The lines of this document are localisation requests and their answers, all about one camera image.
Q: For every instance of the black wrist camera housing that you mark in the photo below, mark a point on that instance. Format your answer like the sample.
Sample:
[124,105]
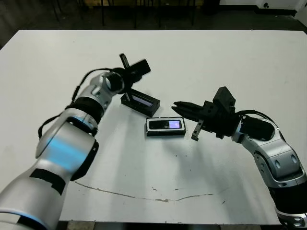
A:
[141,67]
[224,98]

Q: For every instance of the black box white insert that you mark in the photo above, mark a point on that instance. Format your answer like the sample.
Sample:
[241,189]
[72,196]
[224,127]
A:
[165,133]

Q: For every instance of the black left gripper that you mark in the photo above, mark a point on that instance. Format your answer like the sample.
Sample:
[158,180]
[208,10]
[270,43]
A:
[130,76]

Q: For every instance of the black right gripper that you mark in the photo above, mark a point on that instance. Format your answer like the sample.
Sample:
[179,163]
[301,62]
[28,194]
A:
[220,122]

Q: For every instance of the black camera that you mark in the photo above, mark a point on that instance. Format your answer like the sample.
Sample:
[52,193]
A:
[160,125]

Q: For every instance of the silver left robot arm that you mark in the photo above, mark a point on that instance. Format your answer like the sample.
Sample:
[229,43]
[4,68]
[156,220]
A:
[62,148]

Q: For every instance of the black right wrist camera housing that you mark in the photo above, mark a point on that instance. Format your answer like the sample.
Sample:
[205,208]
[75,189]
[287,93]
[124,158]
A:
[224,98]

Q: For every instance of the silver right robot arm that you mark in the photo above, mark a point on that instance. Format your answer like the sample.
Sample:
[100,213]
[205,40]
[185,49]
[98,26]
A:
[275,155]

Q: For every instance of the black box lid camera print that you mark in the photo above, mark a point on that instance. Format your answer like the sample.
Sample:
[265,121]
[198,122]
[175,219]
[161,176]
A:
[148,109]

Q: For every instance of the black left wrist camera housing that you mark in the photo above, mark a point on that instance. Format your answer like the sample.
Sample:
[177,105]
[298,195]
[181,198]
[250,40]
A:
[141,67]

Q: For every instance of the small black round object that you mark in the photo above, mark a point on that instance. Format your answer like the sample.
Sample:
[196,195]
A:
[265,4]

